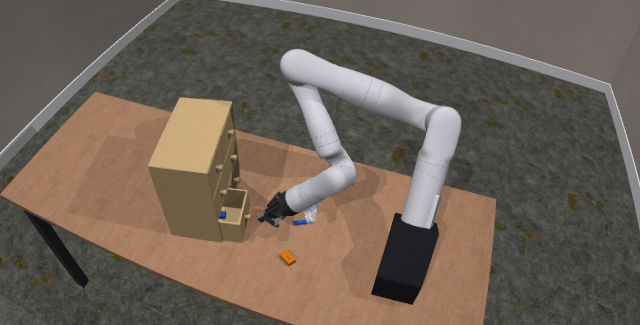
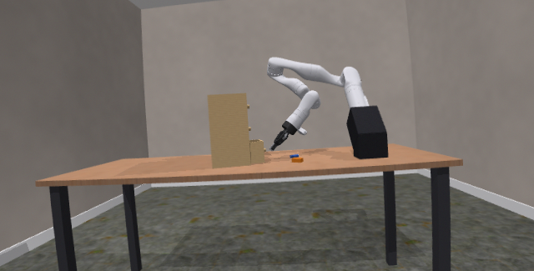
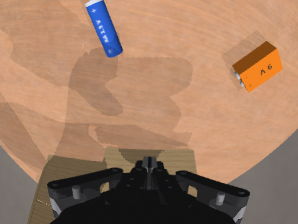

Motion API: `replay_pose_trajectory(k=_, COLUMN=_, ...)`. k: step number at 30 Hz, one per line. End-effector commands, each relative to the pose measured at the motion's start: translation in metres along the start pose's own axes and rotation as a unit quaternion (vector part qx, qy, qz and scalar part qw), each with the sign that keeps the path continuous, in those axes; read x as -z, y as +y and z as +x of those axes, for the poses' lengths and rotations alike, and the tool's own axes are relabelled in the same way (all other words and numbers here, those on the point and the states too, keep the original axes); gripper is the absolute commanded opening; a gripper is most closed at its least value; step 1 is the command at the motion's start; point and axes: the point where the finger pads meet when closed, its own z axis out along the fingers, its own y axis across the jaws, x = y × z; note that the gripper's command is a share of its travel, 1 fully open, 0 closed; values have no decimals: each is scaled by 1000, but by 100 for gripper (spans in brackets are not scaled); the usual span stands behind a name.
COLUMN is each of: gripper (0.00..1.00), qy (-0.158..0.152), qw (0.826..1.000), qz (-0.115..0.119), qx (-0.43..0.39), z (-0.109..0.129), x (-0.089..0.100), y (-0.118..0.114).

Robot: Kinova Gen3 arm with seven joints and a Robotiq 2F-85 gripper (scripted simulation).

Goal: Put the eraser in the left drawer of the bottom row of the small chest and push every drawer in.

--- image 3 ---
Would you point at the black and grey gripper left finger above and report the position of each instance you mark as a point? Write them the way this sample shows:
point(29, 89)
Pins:
point(66, 192)

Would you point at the orange nine-volt battery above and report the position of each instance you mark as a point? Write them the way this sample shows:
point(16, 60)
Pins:
point(258, 66)

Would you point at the blue aa battery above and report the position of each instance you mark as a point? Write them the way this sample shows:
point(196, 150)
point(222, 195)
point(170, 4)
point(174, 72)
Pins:
point(104, 27)

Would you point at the tan wooden chest of drawers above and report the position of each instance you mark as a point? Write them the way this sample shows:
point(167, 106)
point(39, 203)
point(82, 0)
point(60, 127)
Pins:
point(41, 177)

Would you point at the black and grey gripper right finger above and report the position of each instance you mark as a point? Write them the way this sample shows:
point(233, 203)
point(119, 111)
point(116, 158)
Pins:
point(223, 197)

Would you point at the brown drawer front with small knob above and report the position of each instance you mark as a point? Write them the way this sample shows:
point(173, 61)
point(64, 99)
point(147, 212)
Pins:
point(42, 215)
point(173, 160)
point(61, 169)

